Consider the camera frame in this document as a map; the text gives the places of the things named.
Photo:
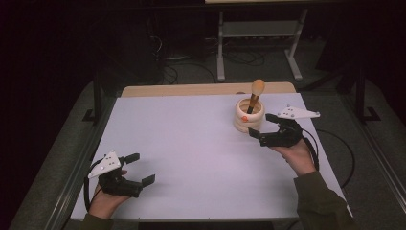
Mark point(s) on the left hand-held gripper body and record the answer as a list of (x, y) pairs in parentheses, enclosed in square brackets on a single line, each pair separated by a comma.
[(118, 187)]

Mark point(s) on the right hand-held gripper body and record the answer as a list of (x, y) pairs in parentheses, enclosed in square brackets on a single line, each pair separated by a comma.
[(288, 135)]

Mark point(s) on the cream ribbed ceramic brush holder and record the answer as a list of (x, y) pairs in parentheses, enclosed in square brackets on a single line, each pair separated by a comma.
[(242, 124)]

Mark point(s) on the person's left hand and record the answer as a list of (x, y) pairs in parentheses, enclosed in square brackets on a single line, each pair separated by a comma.
[(102, 204)]

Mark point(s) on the person's right hand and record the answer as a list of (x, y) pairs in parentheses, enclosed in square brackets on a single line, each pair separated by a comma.
[(300, 158)]

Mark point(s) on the white table mat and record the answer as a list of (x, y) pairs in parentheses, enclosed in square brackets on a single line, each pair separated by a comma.
[(204, 166)]

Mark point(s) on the black stand with foot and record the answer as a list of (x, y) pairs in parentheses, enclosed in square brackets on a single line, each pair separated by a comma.
[(361, 96), (96, 99)]

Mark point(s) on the white metal stand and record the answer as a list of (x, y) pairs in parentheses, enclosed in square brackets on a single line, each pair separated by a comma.
[(220, 64)]

